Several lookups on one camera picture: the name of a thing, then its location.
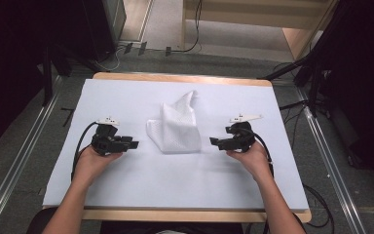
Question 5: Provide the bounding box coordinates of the white mesh cloth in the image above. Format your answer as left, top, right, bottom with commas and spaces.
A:
145, 90, 204, 155

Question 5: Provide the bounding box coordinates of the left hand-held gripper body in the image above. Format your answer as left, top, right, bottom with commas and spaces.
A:
91, 115, 134, 156

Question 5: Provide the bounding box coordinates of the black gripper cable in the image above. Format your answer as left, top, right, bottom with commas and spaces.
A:
240, 128, 276, 178
70, 121, 98, 181

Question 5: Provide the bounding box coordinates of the black metal stand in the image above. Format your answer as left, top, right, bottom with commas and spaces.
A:
257, 0, 358, 117

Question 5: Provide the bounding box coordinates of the black floor cable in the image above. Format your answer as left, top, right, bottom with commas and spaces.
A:
301, 183, 336, 229

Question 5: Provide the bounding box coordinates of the dark metal cabinet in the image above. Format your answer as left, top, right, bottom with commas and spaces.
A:
86, 0, 128, 63

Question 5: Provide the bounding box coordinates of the light wooden table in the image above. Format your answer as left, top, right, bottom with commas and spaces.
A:
41, 71, 313, 224

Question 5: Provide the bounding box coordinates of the white table cover sheet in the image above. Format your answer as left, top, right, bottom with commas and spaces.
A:
42, 78, 311, 212

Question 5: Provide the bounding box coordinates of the person's left hand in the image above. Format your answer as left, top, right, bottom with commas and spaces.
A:
72, 145, 125, 190

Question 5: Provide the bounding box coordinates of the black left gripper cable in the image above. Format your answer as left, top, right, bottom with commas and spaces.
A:
70, 121, 98, 181

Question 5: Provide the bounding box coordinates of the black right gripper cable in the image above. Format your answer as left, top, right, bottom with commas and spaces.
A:
240, 128, 276, 178

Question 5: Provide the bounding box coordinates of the light wooden shelf frame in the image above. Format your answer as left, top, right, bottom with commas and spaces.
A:
180, 0, 339, 61

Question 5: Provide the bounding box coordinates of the person's right hand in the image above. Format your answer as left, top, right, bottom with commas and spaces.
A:
226, 140, 275, 183

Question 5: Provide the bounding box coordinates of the aluminium floor rail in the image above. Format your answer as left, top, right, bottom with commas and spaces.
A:
0, 75, 63, 234
295, 87, 368, 234

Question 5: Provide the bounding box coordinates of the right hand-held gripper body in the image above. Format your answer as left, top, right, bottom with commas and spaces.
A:
224, 113, 263, 153

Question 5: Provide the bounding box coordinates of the black hanging cable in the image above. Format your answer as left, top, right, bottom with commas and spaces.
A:
170, 0, 205, 54

